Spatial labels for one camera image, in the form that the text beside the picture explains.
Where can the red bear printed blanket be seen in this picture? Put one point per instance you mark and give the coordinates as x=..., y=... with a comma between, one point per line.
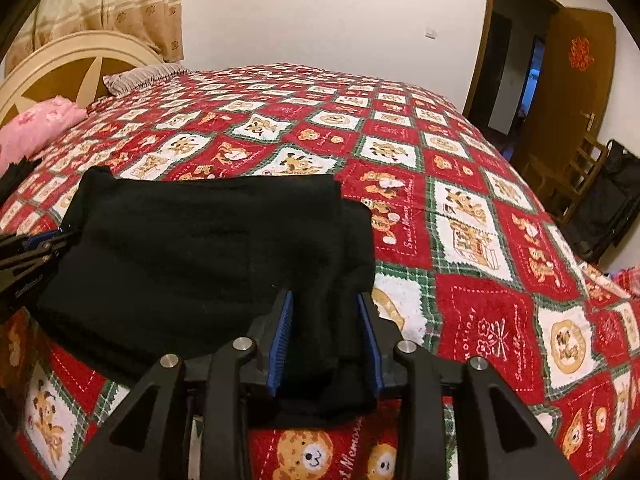
x=475, y=260

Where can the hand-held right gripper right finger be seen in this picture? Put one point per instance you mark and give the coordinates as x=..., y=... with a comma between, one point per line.
x=372, y=350

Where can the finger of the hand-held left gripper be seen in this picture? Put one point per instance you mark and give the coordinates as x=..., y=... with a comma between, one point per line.
x=30, y=259
x=42, y=240

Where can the beige patterned curtain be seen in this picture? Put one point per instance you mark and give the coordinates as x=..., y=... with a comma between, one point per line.
x=125, y=5

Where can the pink pillow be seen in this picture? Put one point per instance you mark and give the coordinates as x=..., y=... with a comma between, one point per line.
x=35, y=125

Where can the cream headboard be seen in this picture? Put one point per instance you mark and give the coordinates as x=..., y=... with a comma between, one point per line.
x=50, y=60

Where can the wooden chair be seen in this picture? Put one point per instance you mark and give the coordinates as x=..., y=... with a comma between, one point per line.
x=585, y=160

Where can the red door decoration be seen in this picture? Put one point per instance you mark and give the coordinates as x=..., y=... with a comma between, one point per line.
x=580, y=54

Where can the striped pillow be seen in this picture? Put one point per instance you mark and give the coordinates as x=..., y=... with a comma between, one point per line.
x=140, y=79

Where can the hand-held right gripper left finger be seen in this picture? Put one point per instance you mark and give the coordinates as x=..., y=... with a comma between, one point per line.
x=280, y=345

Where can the wooden door frame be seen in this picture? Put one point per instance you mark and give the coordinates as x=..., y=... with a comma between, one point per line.
x=480, y=35

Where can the wooden door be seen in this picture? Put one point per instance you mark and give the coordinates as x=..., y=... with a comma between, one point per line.
x=565, y=105

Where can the black luggage bag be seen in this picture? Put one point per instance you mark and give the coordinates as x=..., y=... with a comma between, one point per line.
x=610, y=200

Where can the dark fringed cloth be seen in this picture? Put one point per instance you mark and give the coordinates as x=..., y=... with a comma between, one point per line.
x=12, y=177

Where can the black pants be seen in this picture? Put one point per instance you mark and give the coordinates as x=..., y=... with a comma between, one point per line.
x=200, y=240

